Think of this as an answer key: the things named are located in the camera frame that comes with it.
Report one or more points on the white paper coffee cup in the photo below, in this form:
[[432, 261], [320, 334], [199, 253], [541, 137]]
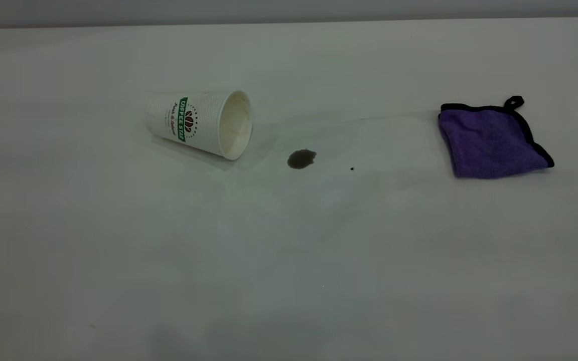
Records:
[[203, 123]]

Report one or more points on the purple cloth with black trim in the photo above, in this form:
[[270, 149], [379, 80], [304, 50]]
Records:
[[489, 143]]

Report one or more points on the brown liquid spill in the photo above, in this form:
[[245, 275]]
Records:
[[301, 159]]

